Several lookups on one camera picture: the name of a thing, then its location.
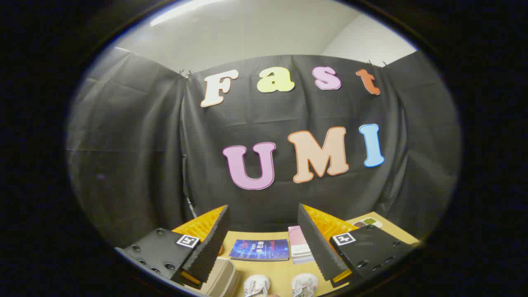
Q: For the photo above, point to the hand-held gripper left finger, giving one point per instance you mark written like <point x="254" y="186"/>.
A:
<point x="214" y="243"/>

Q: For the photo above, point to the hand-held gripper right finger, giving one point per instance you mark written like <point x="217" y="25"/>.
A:
<point x="313" y="243"/>

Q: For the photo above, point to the beige fabric storage box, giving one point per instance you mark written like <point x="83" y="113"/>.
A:
<point x="225" y="276"/>

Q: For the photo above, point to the white canvas shoe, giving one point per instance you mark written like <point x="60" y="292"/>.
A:
<point x="255" y="284"/>
<point x="305" y="284"/>

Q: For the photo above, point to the white cover book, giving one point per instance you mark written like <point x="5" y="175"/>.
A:
<point x="303" y="255"/>

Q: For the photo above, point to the pink cover book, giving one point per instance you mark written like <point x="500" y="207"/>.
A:
<point x="298" y="239"/>

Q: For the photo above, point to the pale blue cover book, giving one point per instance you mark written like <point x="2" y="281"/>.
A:
<point x="304" y="260"/>

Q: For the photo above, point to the shiny silver strip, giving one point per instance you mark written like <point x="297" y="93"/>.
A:
<point x="191" y="208"/>

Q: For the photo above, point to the beige colour swatch card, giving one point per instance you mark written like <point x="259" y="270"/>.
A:
<point x="369" y="222"/>

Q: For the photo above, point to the black backdrop cloth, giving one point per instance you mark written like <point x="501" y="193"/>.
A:
<point x="144" y="144"/>

